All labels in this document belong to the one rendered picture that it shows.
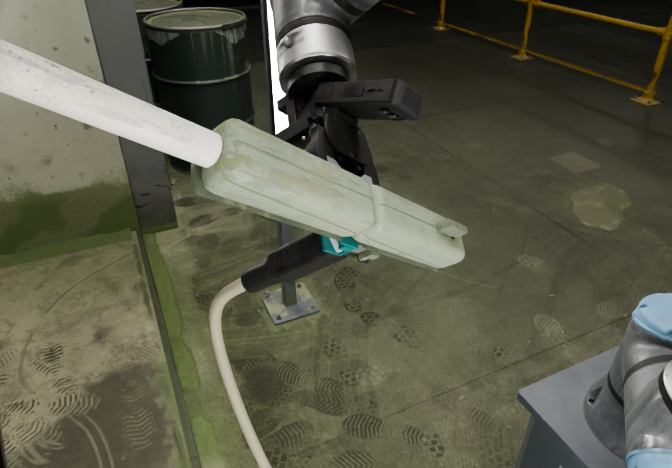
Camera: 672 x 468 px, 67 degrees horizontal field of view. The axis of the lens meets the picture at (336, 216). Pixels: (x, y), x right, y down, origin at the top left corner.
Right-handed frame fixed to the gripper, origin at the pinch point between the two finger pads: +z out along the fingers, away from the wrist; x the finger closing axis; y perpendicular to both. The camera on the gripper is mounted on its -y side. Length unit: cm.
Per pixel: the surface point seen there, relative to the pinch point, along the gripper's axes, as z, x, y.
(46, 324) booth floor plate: -41, -45, 185
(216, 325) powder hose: 1.8, -2.9, 25.3
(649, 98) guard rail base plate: -215, -413, -23
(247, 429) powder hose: 13.5, -15.1, 34.5
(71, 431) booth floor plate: 2, -42, 149
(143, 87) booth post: -137, -57, 142
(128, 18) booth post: -152, -39, 125
